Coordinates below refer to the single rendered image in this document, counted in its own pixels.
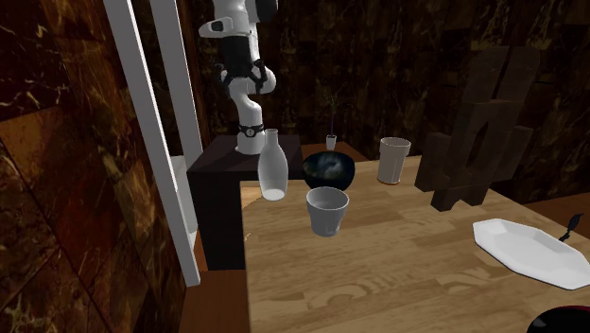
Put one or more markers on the dark wooden block sculpture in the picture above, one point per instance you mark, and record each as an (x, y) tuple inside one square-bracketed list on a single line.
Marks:
[(479, 124)]

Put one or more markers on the white octagonal plate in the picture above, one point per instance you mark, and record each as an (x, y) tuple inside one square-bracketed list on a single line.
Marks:
[(525, 251)]

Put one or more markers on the dark glossy bowl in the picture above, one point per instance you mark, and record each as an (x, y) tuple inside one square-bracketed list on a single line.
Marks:
[(328, 170)]

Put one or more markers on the small black utensil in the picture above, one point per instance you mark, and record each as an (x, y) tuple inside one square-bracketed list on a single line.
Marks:
[(571, 227)]

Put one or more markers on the tall beige cup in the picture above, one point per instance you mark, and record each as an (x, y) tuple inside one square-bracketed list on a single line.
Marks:
[(392, 161)]

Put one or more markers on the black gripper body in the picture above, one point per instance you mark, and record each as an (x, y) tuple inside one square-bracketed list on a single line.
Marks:
[(237, 51)]

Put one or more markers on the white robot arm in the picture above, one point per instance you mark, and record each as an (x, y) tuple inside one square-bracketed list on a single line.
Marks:
[(249, 112)]

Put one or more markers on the clear glass bottle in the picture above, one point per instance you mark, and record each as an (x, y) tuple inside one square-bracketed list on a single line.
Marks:
[(273, 168)]

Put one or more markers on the dark robot stand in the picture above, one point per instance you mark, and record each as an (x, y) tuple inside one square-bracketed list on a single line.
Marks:
[(216, 217)]

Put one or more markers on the grey ribbed cup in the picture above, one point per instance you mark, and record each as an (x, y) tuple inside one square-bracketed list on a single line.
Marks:
[(326, 214)]

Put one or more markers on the white door frame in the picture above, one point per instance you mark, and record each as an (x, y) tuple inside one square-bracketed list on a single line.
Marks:
[(152, 138)]

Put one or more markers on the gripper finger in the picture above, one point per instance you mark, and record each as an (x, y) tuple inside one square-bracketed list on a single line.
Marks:
[(226, 82), (261, 77)]

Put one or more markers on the small potted plant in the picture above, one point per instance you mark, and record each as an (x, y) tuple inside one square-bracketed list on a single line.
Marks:
[(331, 142)]

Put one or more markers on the black and red round object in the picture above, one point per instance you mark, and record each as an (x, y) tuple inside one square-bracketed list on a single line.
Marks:
[(564, 322)]

